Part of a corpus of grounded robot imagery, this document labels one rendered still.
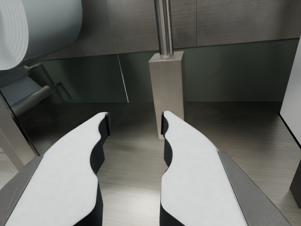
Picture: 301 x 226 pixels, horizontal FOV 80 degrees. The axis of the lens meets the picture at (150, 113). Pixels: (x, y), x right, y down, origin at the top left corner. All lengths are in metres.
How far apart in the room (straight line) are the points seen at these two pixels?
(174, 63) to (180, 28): 0.27
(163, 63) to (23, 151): 0.37
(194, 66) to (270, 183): 0.48
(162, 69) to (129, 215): 0.37
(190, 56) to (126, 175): 0.50
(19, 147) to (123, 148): 0.31
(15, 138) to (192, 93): 0.64
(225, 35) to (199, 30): 0.09
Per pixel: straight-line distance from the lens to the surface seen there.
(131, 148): 0.62
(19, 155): 0.44
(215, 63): 0.77
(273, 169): 0.58
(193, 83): 0.80
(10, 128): 0.42
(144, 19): 0.76
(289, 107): 0.73
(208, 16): 0.74
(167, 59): 0.50
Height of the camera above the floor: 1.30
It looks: 30 degrees down
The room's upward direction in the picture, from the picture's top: 9 degrees counter-clockwise
